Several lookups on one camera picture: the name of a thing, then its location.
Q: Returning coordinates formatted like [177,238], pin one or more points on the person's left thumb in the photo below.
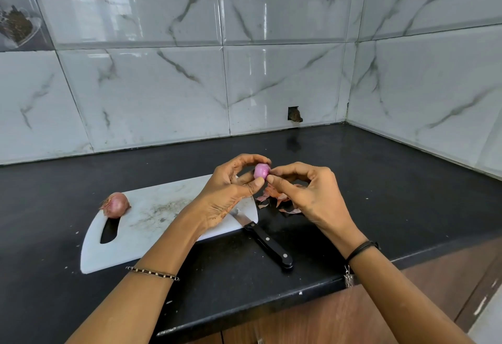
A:
[253,187]

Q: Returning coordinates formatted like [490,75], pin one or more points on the person's right forearm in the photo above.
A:
[400,300]

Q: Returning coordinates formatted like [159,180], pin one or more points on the person's left hand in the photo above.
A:
[213,202]

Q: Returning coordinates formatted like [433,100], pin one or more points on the person's right hand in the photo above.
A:
[317,202]

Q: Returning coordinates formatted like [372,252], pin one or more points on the person's right thumb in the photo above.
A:
[278,185]

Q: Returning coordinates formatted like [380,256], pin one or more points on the peeled pink shallot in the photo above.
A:
[261,170]

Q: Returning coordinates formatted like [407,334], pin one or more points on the pile of shallot peels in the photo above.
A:
[262,198]

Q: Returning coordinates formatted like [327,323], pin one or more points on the person's left middle finger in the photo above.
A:
[246,178]

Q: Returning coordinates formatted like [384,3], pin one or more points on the unpeeled red shallot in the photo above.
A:
[115,205]

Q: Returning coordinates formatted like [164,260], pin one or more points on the white plastic cutting board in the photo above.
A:
[157,214]

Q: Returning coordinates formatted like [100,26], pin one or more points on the person's left forearm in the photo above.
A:
[137,300]

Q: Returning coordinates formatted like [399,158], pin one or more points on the black wrist thread with charm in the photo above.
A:
[362,246]

